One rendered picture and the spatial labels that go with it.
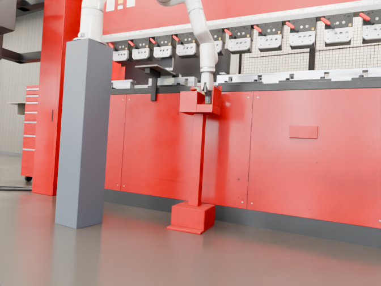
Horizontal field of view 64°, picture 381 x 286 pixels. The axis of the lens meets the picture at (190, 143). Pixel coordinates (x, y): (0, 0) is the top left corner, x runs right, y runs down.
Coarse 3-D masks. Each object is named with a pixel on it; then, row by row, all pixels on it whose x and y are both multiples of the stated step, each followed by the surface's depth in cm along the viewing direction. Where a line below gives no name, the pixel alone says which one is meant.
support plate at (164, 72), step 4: (140, 68) 214; (144, 68) 213; (152, 68) 212; (156, 68) 211; (160, 68) 210; (164, 68) 213; (160, 72) 222; (164, 72) 221; (168, 72) 220; (172, 72) 224
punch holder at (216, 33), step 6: (210, 30) 214; (216, 30) 213; (222, 30) 211; (216, 36) 212; (222, 36) 211; (216, 42) 212; (222, 42) 212; (216, 48) 212; (222, 48) 214; (222, 54) 217
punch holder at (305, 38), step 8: (296, 24) 189; (304, 24) 187; (312, 24) 185; (296, 32) 189; (304, 32) 187; (312, 32) 185; (296, 40) 189; (304, 40) 187; (312, 40) 185; (296, 48) 195; (304, 48) 194
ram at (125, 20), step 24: (144, 0) 240; (216, 0) 214; (240, 0) 206; (264, 0) 199; (288, 0) 192; (312, 0) 186; (336, 0) 180; (360, 0) 175; (120, 24) 250; (144, 24) 239; (168, 24) 230; (216, 24) 213; (240, 24) 205
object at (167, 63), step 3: (171, 57) 231; (162, 60) 234; (165, 60) 233; (168, 60) 232; (171, 60) 231; (162, 63) 234; (165, 63) 233; (168, 63) 232; (171, 63) 231; (162, 66) 234; (165, 66) 233; (168, 66) 232; (171, 66) 231; (168, 69) 233; (171, 69) 232
